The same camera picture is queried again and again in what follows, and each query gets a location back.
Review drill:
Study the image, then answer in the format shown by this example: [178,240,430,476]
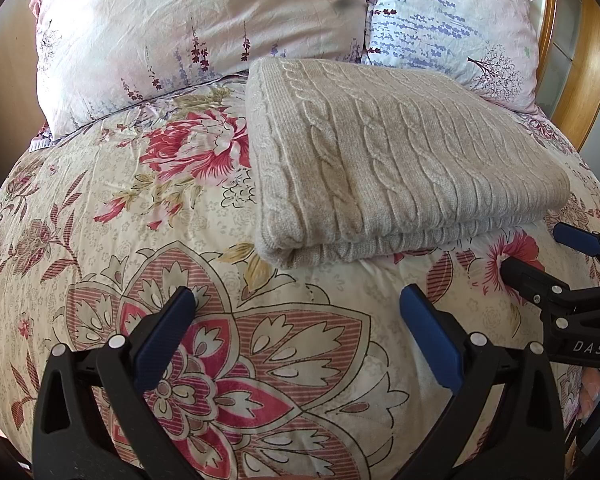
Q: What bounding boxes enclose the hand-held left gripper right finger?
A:
[395,284,566,480]

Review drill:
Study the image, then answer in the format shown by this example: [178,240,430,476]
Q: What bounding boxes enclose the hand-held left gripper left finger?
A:
[32,286,198,480]

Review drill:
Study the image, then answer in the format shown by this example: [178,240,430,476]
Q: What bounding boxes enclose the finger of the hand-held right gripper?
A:
[500,256,577,317]
[552,221,600,281]

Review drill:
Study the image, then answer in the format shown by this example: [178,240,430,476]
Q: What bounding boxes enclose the beige cable-knit sweater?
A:
[244,57,572,267]

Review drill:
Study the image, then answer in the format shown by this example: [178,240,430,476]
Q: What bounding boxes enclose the person's right hand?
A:
[577,367,600,413]

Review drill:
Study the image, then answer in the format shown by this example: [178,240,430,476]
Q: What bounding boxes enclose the cream red floral quilt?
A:
[0,72,600,480]

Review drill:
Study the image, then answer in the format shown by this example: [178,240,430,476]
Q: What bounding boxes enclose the blue floral pillow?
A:
[362,0,541,113]

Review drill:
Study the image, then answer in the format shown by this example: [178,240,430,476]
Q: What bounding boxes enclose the pink floral pillow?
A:
[29,0,376,138]

